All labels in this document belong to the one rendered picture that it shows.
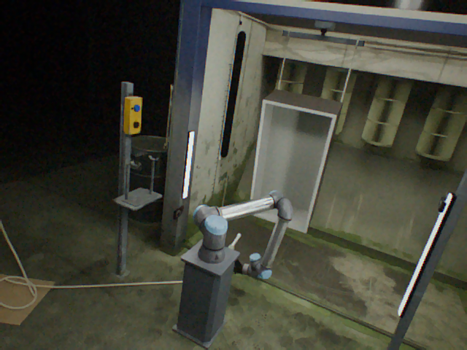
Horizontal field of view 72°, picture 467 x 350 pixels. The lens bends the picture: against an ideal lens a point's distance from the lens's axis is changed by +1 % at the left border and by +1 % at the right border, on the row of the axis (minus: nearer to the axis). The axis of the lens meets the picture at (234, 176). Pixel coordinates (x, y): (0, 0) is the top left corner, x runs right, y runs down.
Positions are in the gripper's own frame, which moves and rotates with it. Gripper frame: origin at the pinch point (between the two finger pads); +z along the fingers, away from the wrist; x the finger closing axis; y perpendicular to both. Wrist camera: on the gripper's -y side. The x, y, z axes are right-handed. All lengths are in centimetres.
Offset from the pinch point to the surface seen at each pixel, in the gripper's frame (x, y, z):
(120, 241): -36, -34, 73
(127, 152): -18, -110, 58
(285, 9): 46, -194, -47
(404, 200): 166, 12, -150
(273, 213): 73, -8, -25
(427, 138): 170, -62, -161
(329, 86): 182, -111, -59
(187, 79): 39, -151, 32
